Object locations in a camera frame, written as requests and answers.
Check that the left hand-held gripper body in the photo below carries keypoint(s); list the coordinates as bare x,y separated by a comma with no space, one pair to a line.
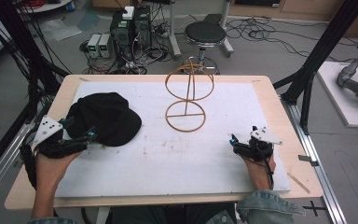
48,130

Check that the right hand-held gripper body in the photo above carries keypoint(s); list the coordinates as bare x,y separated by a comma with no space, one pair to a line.
256,149

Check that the black hat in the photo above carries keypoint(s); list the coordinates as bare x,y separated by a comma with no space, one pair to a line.
105,119

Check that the person's right hand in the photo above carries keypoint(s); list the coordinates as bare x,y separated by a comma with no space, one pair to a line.
259,174

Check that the person's left hand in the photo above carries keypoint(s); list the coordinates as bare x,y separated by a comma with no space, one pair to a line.
48,171

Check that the wooden table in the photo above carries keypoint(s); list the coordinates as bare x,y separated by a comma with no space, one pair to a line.
295,124

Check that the thin wooden stick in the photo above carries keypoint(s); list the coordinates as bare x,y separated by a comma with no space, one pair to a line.
298,183

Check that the person's right denim sleeve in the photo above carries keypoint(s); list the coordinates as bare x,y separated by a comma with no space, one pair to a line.
267,207

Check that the person's denim sleeve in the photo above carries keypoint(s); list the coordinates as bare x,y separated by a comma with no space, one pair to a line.
267,207
52,221

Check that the white table mat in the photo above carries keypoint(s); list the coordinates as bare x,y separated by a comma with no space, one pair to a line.
174,161

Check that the grey power supply unit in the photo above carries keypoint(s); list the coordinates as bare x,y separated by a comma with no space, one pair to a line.
105,45
93,45

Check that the white platform board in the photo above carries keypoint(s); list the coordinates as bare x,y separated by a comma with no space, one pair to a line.
338,99

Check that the person's left denim sleeve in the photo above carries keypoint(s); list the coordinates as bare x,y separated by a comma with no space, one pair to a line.
52,221

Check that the clear plastic sheet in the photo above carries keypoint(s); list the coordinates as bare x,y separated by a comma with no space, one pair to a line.
60,29

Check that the person's dark trousers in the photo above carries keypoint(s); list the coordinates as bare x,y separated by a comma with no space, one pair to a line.
174,216

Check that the white stand leg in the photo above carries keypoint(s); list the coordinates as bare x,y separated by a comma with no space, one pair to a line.
227,34
174,34

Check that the black computer tower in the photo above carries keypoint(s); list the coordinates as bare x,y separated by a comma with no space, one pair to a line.
143,26
121,35

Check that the black round stool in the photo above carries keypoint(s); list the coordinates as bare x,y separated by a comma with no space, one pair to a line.
205,32

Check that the blue tape roll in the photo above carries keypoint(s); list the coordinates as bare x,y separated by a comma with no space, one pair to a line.
70,6

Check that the white round table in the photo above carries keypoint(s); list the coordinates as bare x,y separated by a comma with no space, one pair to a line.
43,6

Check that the white box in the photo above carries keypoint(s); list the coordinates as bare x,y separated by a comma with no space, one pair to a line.
128,12

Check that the metal bracket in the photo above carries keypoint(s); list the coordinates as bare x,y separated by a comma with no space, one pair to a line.
307,160

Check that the aluminium rail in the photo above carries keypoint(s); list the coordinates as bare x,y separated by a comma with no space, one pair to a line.
317,161
3,161

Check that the black frame strut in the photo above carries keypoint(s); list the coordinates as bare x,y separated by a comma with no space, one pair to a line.
28,43
320,53

